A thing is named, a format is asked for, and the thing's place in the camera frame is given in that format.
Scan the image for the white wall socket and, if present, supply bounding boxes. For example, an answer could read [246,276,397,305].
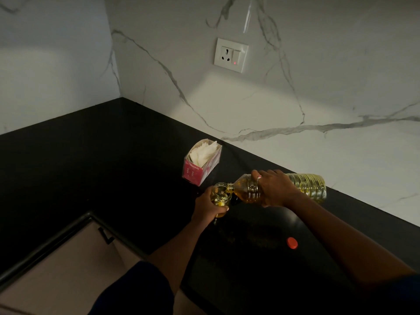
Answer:
[213,37,249,74]

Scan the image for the pink tissue box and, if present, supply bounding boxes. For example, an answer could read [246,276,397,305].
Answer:
[182,138,223,187]

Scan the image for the small glass oil dispenser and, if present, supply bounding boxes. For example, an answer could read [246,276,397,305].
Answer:
[211,182,234,219]

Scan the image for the person's right forearm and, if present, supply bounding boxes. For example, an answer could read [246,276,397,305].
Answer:
[287,193,417,289]

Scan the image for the person's left hand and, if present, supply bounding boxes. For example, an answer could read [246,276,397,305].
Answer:
[191,186,230,226]

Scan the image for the person's right hand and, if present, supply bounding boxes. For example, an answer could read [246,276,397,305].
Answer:
[251,169,300,209]

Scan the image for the beige lower cabinet front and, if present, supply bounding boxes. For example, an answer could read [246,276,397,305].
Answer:
[0,211,206,315]

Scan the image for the black countertop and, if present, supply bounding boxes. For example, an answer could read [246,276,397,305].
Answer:
[0,97,420,315]

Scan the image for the blue right shirt sleeve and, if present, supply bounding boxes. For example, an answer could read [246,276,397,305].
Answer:
[387,275,420,315]

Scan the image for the large clear plastic oil bottle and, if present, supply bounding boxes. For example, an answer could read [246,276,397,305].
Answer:
[226,173,327,204]

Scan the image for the white tissues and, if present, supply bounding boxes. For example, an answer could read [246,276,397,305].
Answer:
[189,140,219,168]

